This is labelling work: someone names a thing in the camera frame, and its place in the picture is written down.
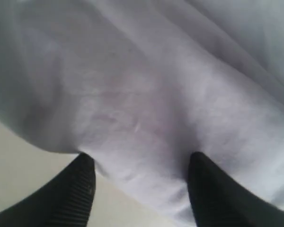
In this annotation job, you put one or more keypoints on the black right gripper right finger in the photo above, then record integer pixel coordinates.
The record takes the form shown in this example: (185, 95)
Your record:
(217, 200)

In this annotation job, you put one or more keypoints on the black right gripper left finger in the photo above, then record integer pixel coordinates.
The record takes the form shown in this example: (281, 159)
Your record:
(65, 201)

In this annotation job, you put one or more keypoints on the white t-shirt with red lettering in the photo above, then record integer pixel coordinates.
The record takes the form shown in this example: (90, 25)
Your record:
(141, 84)

